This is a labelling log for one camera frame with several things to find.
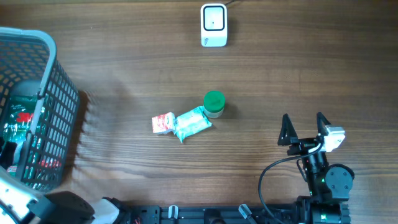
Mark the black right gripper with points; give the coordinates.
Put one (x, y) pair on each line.
(301, 144)

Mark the green 3M gloves packet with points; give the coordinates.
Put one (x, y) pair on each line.
(19, 118)

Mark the green lidded plastic jar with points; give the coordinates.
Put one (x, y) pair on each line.
(214, 104)

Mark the teal white wipes packet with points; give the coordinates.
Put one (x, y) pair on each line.
(190, 123)

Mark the red white small packet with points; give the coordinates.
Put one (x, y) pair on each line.
(164, 123)

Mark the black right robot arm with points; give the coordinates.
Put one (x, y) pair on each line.
(329, 184)

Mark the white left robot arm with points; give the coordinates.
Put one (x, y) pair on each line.
(21, 204)

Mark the white barcode scanner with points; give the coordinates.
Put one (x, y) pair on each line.
(214, 25)

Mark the grey plastic shopping basket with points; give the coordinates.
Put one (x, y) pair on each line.
(29, 67)

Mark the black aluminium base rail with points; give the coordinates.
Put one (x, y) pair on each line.
(155, 214)

